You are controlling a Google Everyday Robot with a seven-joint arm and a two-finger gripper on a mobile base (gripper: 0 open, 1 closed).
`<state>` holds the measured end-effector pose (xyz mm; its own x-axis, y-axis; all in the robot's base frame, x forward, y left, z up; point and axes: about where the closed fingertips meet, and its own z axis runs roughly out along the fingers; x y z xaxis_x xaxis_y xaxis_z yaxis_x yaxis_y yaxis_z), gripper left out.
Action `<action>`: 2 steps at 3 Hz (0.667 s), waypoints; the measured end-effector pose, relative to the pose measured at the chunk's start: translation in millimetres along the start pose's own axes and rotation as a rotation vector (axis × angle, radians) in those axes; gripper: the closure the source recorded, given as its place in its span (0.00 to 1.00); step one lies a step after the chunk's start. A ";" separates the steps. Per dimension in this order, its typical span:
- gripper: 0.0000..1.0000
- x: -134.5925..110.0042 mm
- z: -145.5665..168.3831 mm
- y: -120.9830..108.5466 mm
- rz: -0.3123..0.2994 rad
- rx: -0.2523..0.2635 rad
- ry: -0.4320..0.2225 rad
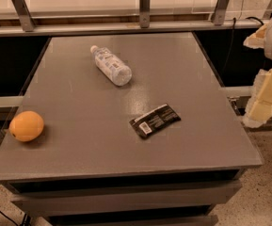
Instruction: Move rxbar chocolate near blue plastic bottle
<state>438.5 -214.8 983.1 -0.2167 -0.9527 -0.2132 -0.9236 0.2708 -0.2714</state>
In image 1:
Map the metal rail bracket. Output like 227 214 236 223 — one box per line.
11 0 35 32
211 0 230 25
139 0 150 28

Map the right metal rail bracket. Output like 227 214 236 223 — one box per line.
211 0 230 25

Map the black cable on floor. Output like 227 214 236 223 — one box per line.
0 199 32 226

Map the grey table drawer front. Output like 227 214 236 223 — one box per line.
11 180 242 217

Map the orange fruit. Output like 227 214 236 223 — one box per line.
9 111 44 142

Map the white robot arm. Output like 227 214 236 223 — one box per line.
243 18 272 128

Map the left metal rail bracket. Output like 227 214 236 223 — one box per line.
11 0 35 32

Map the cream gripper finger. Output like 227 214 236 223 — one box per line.
243 24 267 49
243 69 272 128

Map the horizontal metal rail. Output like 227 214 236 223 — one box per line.
0 18 268 37

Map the black cable at right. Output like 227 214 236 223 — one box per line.
222 16 264 75

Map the black rxbar chocolate wrapper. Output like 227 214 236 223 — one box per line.
129 104 181 139

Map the middle metal rail bracket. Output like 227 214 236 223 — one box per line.
139 0 150 28

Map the clear plastic water bottle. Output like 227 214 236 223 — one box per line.
90 45 132 87

